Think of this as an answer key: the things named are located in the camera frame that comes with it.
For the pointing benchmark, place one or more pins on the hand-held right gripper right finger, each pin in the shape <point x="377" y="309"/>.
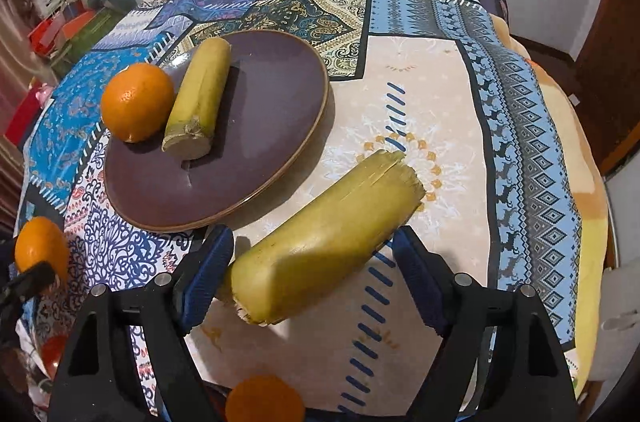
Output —
<point x="416" y="274"/>

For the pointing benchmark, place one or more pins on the red bag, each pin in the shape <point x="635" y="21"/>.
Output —
<point x="22" y="117"/>

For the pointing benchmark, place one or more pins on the yellow blanket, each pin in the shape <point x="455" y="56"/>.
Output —
<point x="585" y="182"/>

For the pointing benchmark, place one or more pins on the red box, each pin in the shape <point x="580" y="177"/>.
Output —
<point x="44" y="33"/>

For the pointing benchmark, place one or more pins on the red round object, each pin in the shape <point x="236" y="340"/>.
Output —
<point x="54" y="354"/>

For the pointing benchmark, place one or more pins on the purple ceramic plate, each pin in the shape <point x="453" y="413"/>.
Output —
<point x="260" y="117"/>

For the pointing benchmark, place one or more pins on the small yellow-green banana piece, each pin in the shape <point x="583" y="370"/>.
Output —
<point x="197" y="97"/>

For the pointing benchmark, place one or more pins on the patterned blue patchwork tablecloth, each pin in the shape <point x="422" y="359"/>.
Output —
<point x="425" y="102"/>

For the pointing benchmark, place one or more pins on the orange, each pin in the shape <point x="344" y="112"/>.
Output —
<point x="40" y="247"/>
<point x="136" y="102"/>
<point x="265" y="402"/>

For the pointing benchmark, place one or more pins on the green box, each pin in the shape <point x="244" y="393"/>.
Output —
<point x="92" y="32"/>

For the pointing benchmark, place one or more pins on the wooden door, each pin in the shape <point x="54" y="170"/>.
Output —
<point x="617" y="67"/>

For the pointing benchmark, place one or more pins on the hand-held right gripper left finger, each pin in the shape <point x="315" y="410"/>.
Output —
<point x="206" y="274"/>

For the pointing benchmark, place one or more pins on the large yellow-green banana piece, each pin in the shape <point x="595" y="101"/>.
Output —
<point x="320" y="237"/>

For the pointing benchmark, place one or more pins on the dark blue cloth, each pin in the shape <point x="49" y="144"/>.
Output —
<point x="492" y="0"/>

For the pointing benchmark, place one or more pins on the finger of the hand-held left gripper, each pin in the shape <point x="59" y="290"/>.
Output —
<point x="27" y="283"/>

